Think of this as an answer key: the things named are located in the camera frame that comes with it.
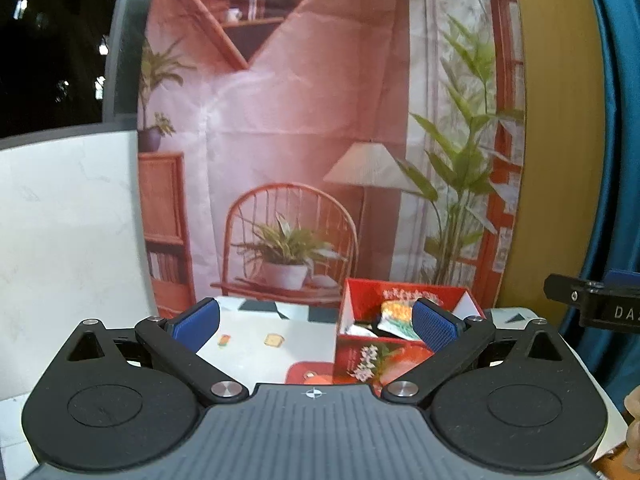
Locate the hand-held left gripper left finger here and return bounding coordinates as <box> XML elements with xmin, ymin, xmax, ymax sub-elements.
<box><xmin>65</xmin><ymin>297</ymin><xmax>249</xmax><ymax>406</ymax></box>

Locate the white board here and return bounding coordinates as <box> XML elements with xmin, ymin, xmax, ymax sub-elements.
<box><xmin>0</xmin><ymin>130</ymin><xmax>156</xmax><ymax>401</ymax></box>

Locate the wall poster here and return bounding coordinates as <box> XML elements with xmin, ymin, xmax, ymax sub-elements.
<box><xmin>137</xmin><ymin>0</ymin><xmax>526</xmax><ymax>311</ymax></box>

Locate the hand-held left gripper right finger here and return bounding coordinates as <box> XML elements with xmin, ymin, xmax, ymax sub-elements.
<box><xmin>381</xmin><ymin>297</ymin><xmax>568</xmax><ymax>406</ymax></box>

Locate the person's right hand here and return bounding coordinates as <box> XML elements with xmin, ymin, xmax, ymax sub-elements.
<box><xmin>622</xmin><ymin>384</ymin><xmax>640</xmax><ymax>461</ymax></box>

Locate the blue curtain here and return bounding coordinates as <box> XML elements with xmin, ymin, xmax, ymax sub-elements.
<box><xmin>581</xmin><ymin>0</ymin><xmax>640</xmax><ymax>403</ymax></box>

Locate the orange yellow packet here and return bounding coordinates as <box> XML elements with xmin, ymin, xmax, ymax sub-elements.
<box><xmin>377</xmin><ymin>300</ymin><xmax>418</xmax><ymax>338</ymax></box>

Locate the dark window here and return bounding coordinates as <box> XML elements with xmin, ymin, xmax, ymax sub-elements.
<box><xmin>0</xmin><ymin>0</ymin><xmax>126</xmax><ymax>138</ymax></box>

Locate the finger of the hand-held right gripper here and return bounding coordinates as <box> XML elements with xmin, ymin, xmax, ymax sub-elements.
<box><xmin>543</xmin><ymin>272</ymin><xmax>604</xmax><ymax>309</ymax></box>
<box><xmin>603</xmin><ymin>268</ymin><xmax>640</xmax><ymax>289</ymax></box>

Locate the red strawberry print box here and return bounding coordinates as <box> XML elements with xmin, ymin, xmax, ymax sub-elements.
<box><xmin>334</xmin><ymin>278</ymin><xmax>485</xmax><ymax>386</ymax></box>

